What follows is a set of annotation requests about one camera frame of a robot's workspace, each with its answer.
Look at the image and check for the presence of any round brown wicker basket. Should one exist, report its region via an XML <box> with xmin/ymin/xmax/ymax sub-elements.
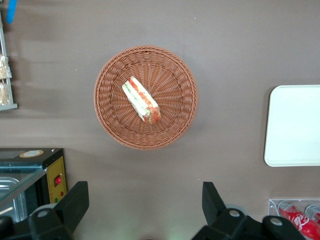
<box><xmin>93</xmin><ymin>45</ymin><xmax>199</xmax><ymax>151</ymax></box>

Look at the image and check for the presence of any blue plastic object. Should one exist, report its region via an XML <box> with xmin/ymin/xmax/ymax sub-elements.
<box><xmin>5</xmin><ymin>0</ymin><xmax>19</xmax><ymax>25</ymax></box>

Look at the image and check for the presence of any black glass food warmer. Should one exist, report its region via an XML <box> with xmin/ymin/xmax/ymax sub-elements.
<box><xmin>0</xmin><ymin>147</ymin><xmax>68</xmax><ymax>224</ymax></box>

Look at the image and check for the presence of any clear bag of snacks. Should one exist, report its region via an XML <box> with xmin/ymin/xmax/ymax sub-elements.
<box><xmin>0</xmin><ymin>82</ymin><xmax>11</xmax><ymax>106</ymax></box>
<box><xmin>0</xmin><ymin>54</ymin><xmax>13</xmax><ymax>80</ymax></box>

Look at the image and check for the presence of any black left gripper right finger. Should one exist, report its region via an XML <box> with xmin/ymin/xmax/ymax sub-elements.
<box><xmin>191</xmin><ymin>181</ymin><xmax>266</xmax><ymax>240</ymax></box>

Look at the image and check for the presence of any clear acrylic bottle rack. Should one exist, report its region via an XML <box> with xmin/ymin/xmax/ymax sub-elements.
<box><xmin>267</xmin><ymin>198</ymin><xmax>320</xmax><ymax>240</ymax></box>

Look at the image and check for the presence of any grey wire snack shelf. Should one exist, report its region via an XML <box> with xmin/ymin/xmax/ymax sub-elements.
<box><xmin>0</xmin><ymin>7</ymin><xmax>19</xmax><ymax>112</ymax></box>

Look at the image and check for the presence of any metal pan in warmer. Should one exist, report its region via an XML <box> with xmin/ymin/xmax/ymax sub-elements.
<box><xmin>0</xmin><ymin>176</ymin><xmax>27</xmax><ymax>223</ymax></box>

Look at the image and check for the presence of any triangle sandwich with tomato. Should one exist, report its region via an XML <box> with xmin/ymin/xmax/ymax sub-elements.
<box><xmin>121</xmin><ymin>76</ymin><xmax>161</xmax><ymax>125</ymax></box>

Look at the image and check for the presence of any beige plastic serving tray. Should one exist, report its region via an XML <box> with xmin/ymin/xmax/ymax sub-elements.
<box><xmin>263</xmin><ymin>84</ymin><xmax>320</xmax><ymax>168</ymax></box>

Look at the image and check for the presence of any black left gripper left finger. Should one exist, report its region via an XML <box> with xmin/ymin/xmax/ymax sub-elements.
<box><xmin>28</xmin><ymin>181</ymin><xmax>90</xmax><ymax>240</ymax></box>

